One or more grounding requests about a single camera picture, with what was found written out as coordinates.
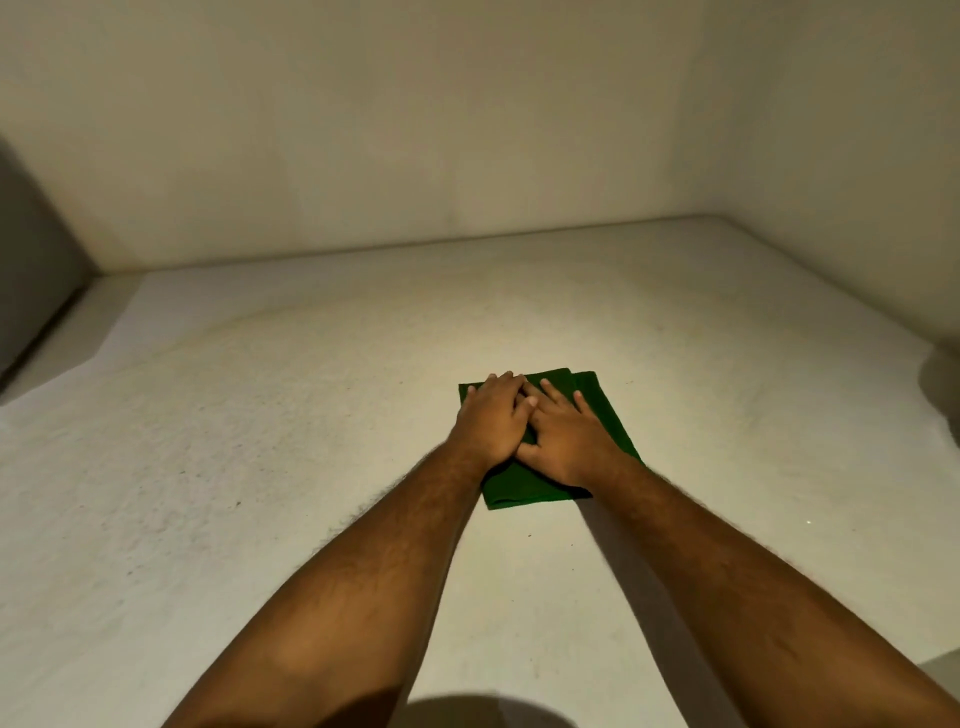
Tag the person's left forearm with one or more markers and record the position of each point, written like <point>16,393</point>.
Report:
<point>360,600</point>

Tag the green cloth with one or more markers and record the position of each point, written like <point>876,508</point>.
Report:
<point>525,486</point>

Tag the person's left hand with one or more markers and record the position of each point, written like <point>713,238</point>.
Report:
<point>489,420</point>

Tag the person's right middle finger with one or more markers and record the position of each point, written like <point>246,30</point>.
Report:
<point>556,391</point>

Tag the person's right forearm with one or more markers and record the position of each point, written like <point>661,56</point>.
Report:
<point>750,607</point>

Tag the person's right hand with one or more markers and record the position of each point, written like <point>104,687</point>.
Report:
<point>570,442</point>

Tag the person's right thumb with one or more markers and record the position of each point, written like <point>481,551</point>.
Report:
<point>526,450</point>

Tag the person's left thumb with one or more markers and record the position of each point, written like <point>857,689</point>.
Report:
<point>526,410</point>

